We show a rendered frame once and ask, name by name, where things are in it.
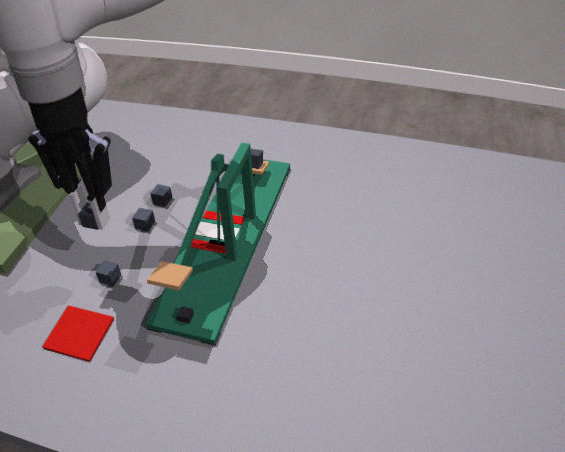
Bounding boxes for red flat square plate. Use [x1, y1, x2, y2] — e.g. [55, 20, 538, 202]
[42, 305, 114, 362]

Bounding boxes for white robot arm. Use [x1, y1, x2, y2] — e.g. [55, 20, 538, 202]
[0, 0, 165, 214]

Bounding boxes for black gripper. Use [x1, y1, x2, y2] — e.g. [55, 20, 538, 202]
[28, 87, 112, 230]

